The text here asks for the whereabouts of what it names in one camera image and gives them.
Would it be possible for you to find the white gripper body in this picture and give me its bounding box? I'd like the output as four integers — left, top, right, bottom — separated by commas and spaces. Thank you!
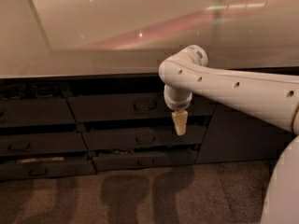
164, 93, 192, 111

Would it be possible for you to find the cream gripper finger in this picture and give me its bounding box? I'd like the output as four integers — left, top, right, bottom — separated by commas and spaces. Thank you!
172, 110, 188, 135

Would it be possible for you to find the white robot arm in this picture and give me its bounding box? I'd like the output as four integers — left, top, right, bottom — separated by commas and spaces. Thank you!
159, 45, 299, 224

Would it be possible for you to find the grey cabinet door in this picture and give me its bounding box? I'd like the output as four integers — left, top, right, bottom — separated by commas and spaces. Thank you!
196, 105, 294, 163

